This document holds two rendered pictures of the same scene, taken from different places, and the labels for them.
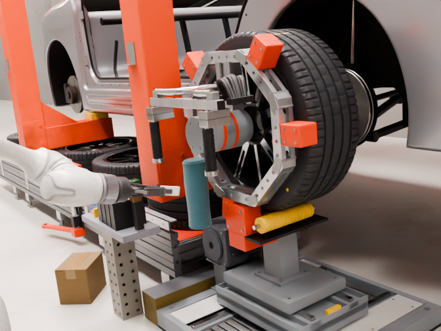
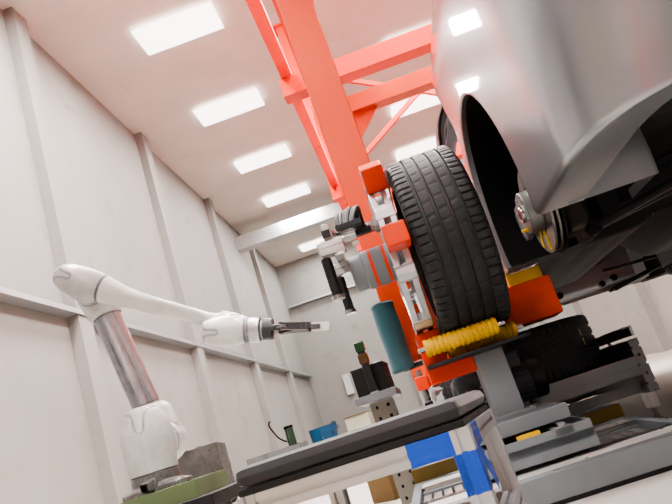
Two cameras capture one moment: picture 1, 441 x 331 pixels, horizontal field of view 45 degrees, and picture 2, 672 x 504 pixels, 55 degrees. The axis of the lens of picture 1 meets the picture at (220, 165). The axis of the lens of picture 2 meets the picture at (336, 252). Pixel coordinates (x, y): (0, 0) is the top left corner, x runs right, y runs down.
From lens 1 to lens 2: 1.53 m
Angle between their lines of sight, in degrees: 47
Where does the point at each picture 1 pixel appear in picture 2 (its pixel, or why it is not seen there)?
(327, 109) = (426, 205)
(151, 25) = (357, 201)
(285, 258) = (495, 391)
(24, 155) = (203, 316)
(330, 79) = (433, 177)
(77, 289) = (382, 483)
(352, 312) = (565, 441)
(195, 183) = (380, 325)
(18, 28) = not seen: hidden behind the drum
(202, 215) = (395, 357)
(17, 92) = not seen: hidden behind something
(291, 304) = not seen: hidden behind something
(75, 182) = (217, 323)
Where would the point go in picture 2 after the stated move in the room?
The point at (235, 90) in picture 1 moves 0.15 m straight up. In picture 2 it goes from (343, 218) to (330, 178)
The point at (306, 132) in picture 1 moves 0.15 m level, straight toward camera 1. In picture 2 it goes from (390, 230) to (354, 233)
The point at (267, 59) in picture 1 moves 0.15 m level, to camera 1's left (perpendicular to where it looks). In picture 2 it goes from (371, 182) to (340, 202)
